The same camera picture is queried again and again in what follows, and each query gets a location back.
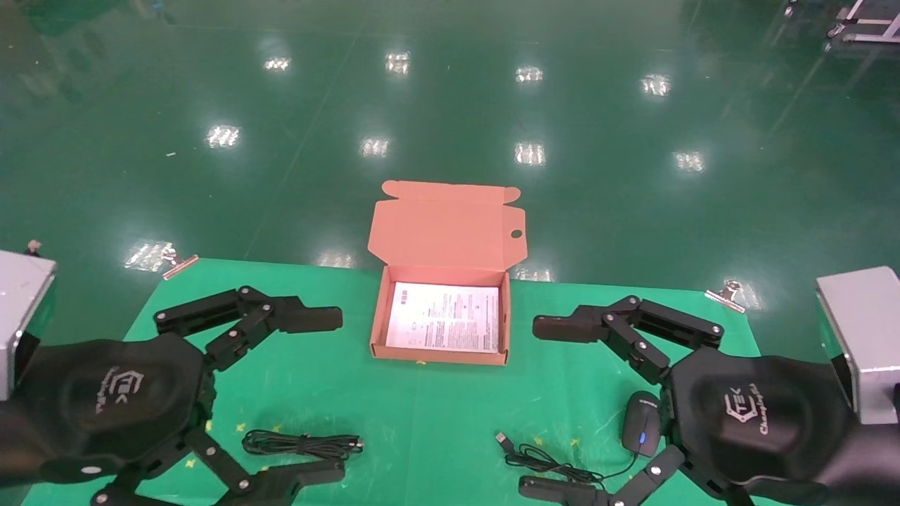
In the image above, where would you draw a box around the black data cable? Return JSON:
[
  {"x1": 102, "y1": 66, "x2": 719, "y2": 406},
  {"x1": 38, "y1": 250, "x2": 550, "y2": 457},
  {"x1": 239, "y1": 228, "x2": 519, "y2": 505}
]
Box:
[{"x1": 242, "y1": 429, "x2": 364, "y2": 461}]

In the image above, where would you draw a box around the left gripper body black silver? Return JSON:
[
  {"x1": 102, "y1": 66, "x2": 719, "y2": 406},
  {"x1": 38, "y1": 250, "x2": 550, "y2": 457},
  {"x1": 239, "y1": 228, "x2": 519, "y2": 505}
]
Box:
[{"x1": 0, "y1": 251, "x2": 216, "y2": 487}]

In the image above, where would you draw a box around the silver binder clip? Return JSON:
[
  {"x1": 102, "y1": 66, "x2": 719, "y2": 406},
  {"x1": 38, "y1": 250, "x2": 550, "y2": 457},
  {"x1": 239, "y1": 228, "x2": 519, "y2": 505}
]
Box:
[
  {"x1": 162, "y1": 246, "x2": 200, "y2": 280},
  {"x1": 705, "y1": 280, "x2": 746, "y2": 313}
]

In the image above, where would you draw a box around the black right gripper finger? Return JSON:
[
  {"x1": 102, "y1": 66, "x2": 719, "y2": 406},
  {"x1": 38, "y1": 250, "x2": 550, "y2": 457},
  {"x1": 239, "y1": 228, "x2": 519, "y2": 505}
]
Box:
[
  {"x1": 519, "y1": 445, "x2": 704, "y2": 506},
  {"x1": 532, "y1": 295, "x2": 725, "y2": 385}
]

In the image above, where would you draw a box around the white printed manual sheet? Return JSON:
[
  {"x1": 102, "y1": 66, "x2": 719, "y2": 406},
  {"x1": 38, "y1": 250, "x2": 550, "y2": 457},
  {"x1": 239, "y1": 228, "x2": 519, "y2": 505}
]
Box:
[{"x1": 385, "y1": 282, "x2": 500, "y2": 352}]

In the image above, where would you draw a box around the orange cardboard box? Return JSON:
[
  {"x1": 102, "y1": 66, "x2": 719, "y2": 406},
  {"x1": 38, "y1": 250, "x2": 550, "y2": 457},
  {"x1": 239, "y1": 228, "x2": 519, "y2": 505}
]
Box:
[{"x1": 367, "y1": 180, "x2": 527, "y2": 366}]

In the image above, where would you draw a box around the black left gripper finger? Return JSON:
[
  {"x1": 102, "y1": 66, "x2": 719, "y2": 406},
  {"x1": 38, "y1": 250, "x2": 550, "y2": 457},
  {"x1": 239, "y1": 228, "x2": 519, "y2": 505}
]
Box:
[
  {"x1": 154, "y1": 285, "x2": 344, "y2": 372},
  {"x1": 91, "y1": 429, "x2": 347, "y2": 506}
]

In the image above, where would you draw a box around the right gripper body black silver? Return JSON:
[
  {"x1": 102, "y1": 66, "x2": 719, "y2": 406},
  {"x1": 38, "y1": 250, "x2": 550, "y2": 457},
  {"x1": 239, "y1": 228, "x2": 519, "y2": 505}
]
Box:
[{"x1": 662, "y1": 266, "x2": 900, "y2": 506}]

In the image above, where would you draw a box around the green table mat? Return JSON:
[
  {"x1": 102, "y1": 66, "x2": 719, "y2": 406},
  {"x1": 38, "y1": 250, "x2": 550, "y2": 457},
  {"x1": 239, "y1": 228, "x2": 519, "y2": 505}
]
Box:
[{"x1": 21, "y1": 258, "x2": 802, "y2": 506}]

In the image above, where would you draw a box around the white metal cart frame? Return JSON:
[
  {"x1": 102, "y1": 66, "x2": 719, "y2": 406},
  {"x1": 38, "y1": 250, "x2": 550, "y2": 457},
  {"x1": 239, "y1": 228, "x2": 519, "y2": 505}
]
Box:
[{"x1": 826, "y1": 0, "x2": 900, "y2": 44}]

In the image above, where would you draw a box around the black wired mouse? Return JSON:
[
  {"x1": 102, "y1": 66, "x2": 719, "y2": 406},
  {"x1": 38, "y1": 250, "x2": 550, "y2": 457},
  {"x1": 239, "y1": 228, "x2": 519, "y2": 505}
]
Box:
[{"x1": 494, "y1": 391, "x2": 662, "y2": 489}]

